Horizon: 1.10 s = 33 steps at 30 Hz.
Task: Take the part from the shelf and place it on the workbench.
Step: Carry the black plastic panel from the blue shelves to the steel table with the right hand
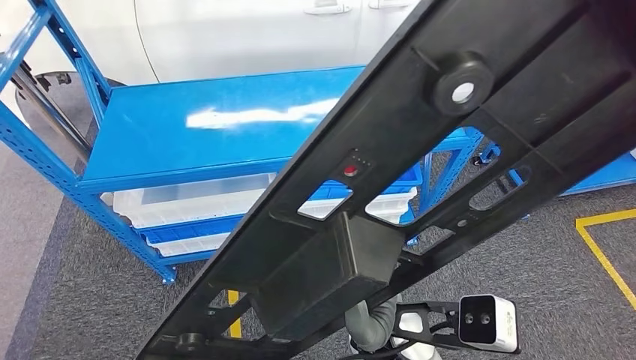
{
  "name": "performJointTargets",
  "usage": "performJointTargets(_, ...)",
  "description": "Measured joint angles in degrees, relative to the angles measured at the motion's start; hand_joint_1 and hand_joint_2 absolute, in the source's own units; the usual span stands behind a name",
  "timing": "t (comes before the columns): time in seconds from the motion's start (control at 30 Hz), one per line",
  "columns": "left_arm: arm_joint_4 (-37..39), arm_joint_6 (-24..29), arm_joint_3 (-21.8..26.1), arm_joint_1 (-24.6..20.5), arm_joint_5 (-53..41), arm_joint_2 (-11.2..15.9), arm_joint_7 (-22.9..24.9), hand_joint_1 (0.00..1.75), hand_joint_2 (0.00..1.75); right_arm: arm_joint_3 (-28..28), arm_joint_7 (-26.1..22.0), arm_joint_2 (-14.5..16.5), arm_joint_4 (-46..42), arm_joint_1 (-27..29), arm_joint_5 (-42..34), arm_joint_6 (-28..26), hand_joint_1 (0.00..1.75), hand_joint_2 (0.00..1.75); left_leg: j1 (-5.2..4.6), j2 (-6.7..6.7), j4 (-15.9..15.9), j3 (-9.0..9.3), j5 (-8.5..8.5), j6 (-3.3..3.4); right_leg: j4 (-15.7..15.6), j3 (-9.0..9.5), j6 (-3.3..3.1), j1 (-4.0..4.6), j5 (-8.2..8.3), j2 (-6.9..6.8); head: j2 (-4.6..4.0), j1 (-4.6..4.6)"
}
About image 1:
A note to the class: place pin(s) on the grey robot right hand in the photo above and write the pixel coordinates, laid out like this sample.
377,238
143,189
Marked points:
370,325

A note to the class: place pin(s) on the black plastic plate frame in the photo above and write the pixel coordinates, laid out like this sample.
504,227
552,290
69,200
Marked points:
348,124

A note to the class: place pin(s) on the yellow floor tape marking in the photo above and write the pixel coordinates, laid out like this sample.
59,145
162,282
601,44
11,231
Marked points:
598,252
233,328

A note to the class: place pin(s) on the blue plastic bin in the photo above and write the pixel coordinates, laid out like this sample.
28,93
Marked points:
333,190
189,229

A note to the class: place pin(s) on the white car body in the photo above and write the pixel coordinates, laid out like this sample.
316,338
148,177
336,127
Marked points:
238,35

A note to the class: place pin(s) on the dark metal bar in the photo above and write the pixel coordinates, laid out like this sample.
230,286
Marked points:
49,103

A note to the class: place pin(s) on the black camera bracket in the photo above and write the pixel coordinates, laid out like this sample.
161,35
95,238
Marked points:
432,305

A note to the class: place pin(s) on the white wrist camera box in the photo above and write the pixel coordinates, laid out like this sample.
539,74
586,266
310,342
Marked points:
489,323

